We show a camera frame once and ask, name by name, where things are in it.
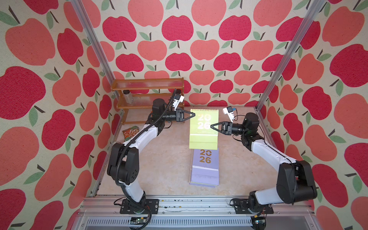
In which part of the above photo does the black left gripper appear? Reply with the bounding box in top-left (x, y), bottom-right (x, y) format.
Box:
top-left (160, 110), bottom-right (194, 124)

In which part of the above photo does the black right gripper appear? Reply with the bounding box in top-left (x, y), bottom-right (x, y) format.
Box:
top-left (211, 122), bottom-right (247, 138)

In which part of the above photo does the green calendar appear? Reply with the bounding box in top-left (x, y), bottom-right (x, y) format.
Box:
top-left (189, 109), bottom-right (219, 150)

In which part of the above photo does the purple calendar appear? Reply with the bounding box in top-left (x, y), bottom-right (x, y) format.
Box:
top-left (189, 149), bottom-right (219, 187)
top-left (190, 184), bottom-right (217, 188)

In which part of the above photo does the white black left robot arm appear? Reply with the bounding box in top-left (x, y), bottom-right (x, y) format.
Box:
top-left (107, 94), bottom-right (195, 213)

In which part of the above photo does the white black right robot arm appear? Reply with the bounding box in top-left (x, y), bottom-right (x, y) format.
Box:
top-left (210, 113), bottom-right (317, 213)

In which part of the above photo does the orange wooden shelf rack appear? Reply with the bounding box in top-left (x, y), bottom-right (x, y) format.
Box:
top-left (111, 78), bottom-right (185, 125)

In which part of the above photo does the glass jar left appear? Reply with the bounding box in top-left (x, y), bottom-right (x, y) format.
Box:
top-left (123, 90), bottom-right (134, 104)

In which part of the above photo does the snack packet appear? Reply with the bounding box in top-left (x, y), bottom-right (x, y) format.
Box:
top-left (122, 126), bottom-right (140, 141)

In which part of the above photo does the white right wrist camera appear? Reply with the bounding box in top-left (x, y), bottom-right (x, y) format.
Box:
top-left (223, 106), bottom-right (236, 123)

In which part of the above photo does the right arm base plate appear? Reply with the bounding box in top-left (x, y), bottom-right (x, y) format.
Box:
top-left (230, 197), bottom-right (274, 215)

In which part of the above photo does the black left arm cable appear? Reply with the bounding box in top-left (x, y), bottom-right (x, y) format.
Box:
top-left (114, 88), bottom-right (177, 230)

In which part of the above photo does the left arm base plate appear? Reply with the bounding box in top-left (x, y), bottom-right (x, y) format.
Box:
top-left (120, 199), bottom-right (159, 215)

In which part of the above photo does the aluminium frame rail front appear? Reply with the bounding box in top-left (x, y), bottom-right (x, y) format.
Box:
top-left (70, 195), bottom-right (322, 230)

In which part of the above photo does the aluminium post left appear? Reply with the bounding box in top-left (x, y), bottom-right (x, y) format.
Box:
top-left (71, 0), bottom-right (114, 86)

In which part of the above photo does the aluminium post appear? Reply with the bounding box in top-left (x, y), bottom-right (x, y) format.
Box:
top-left (71, 0), bottom-right (114, 86)
top-left (255, 0), bottom-right (327, 112)

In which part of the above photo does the aluminium post right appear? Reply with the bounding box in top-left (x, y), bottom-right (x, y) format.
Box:
top-left (255, 0), bottom-right (327, 112)

